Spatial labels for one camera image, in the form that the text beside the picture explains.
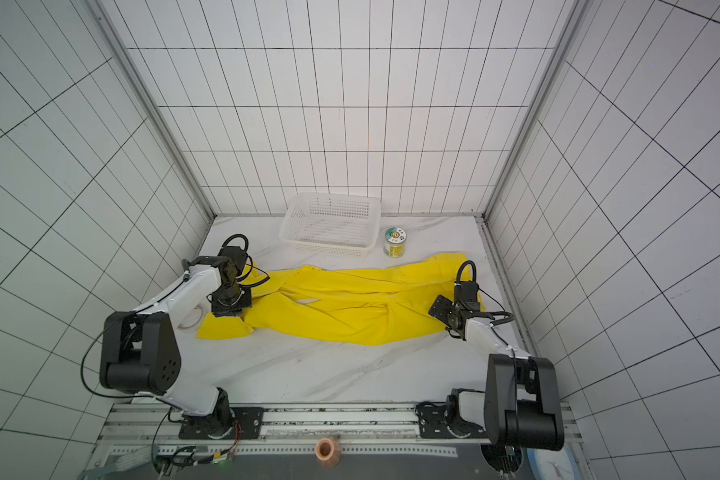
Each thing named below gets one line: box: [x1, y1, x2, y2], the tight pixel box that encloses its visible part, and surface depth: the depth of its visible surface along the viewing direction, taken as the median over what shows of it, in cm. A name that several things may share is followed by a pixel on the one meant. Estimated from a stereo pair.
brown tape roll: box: [315, 437, 341, 467], surface depth 61 cm
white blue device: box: [527, 444, 580, 480], surface depth 67 cm
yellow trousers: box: [197, 254, 471, 346], surface depth 92 cm
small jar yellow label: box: [383, 226, 407, 259], surface depth 106 cm
